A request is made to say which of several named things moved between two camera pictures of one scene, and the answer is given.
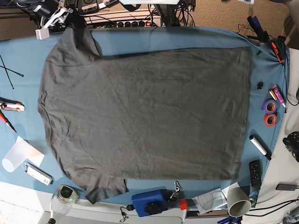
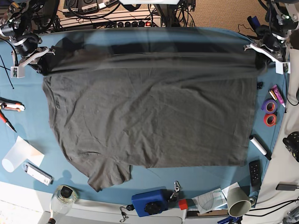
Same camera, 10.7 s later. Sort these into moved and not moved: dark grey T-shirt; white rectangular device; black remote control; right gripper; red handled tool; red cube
Moved: dark grey T-shirt; right gripper
Not moved: white rectangular device; black remote control; red cube; red handled tool
